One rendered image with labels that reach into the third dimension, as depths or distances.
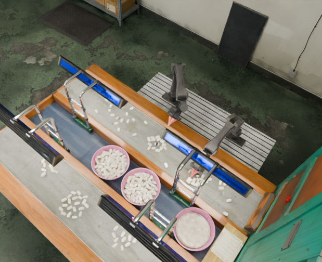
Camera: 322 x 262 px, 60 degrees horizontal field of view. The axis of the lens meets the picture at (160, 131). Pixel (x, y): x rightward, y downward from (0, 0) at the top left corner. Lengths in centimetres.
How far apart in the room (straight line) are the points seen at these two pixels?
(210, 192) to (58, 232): 101
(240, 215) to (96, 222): 94
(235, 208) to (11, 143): 165
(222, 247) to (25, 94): 269
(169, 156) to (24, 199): 101
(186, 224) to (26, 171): 114
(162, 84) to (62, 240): 150
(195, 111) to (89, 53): 195
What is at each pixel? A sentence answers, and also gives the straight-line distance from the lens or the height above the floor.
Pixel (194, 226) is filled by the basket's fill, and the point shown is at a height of 74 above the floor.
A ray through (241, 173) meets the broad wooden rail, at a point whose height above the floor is 76.
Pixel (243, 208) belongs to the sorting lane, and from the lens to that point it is 201.
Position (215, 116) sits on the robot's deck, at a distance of 241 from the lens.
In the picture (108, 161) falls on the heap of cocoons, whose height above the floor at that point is 74.
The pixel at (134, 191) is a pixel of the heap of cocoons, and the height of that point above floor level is 72.
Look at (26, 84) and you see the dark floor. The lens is 367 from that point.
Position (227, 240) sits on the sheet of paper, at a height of 78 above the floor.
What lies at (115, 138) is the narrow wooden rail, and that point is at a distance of 209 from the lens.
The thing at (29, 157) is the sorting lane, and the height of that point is 74.
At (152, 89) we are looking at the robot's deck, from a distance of 250.
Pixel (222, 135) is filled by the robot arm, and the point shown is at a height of 102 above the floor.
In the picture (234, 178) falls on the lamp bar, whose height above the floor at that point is 110.
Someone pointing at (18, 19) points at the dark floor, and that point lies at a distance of 464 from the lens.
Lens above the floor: 255
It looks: 57 degrees down
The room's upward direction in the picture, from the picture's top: 7 degrees clockwise
